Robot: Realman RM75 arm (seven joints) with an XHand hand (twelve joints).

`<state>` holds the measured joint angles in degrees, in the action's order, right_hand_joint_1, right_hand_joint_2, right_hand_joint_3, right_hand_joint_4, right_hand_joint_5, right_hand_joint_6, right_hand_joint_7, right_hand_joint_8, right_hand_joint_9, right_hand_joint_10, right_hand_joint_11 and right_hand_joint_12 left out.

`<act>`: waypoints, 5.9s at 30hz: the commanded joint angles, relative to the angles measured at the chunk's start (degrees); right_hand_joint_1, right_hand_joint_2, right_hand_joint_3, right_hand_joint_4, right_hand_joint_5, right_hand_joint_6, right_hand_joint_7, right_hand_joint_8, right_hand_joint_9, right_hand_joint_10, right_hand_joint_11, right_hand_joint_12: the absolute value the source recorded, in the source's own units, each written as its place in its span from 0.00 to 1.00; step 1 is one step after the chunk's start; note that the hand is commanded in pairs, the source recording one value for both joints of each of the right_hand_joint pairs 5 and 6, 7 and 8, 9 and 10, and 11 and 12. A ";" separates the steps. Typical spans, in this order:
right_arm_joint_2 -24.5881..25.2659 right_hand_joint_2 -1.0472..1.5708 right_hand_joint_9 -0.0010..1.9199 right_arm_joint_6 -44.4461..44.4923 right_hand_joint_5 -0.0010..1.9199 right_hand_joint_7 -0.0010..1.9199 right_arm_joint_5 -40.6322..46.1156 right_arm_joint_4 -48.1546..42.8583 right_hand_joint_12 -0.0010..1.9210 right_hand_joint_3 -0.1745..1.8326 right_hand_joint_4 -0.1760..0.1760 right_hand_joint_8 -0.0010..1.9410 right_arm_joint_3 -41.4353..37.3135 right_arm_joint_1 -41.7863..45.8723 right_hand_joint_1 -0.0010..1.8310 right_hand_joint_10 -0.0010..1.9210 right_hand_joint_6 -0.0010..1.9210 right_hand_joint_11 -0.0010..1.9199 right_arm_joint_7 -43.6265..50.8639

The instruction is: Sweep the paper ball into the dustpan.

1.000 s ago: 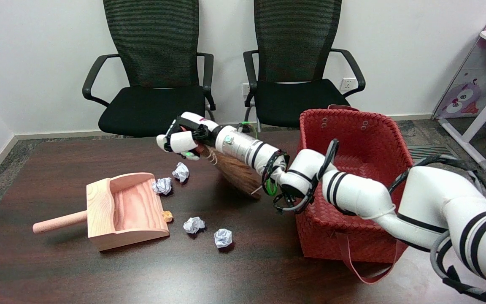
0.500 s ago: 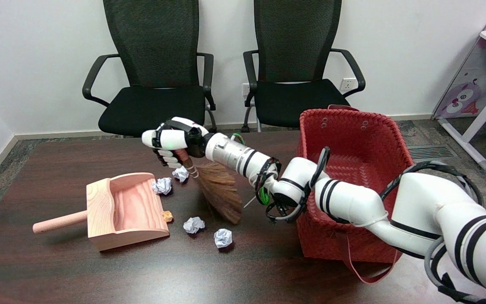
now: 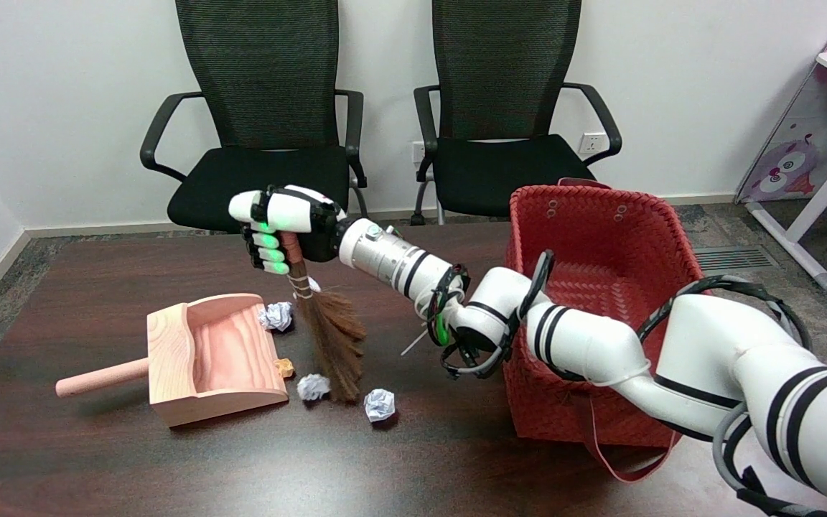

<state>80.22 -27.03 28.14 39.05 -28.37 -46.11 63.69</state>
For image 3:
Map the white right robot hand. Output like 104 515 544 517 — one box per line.
228 185 348 276

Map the brown straw hand broom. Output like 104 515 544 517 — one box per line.
279 231 368 404

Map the wooden dustpan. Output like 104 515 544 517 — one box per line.
55 293 289 429

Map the black mesh office chair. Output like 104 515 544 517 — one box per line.
412 0 622 227
140 0 371 235

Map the white zip tie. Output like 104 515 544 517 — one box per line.
401 327 430 357

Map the red woven basket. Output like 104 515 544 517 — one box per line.
503 178 709 483

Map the floor vent grille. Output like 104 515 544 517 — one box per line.
697 246 773 271

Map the pink owl print shelf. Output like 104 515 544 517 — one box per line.
740 0 827 203

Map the thick green cable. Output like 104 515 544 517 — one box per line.
431 287 457 347

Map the black cable loop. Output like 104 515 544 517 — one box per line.
428 249 556 380

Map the black corrugated cable conduit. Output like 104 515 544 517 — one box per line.
636 275 827 517

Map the white desk leg frame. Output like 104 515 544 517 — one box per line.
746 126 827 292

